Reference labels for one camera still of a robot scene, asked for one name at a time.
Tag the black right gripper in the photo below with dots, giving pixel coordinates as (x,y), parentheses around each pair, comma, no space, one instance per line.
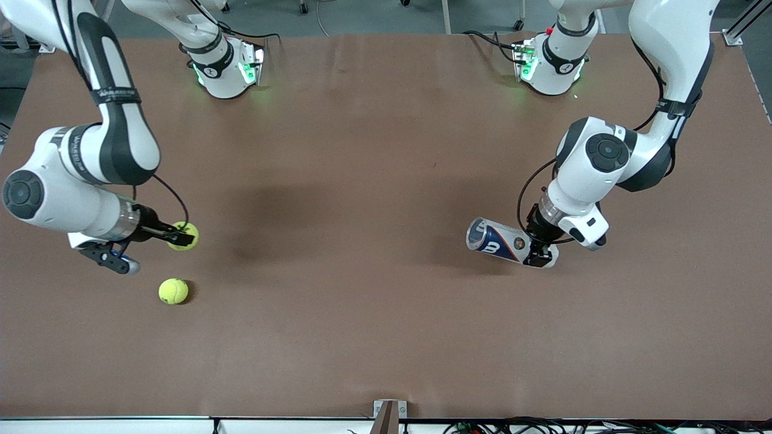
(146,222)

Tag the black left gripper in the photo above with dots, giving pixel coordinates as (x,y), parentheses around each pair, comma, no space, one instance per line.
(537,231)

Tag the yellow tennis ball black logo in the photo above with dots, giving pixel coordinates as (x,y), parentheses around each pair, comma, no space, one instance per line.
(192,231)

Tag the clear plastic tennis ball can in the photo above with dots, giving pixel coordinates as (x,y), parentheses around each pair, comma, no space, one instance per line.
(497,241)

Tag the plain yellow tennis ball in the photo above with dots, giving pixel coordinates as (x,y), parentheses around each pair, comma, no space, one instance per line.
(174,291)

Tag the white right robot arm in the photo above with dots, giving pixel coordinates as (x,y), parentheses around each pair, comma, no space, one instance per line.
(54,193)

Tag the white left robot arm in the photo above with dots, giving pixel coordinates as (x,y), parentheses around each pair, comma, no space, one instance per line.
(669,36)

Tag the grey metal pole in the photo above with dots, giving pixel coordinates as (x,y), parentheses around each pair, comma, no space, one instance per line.
(447,15)

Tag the aluminium frame post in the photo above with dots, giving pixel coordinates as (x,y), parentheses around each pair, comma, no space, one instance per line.
(733,39)

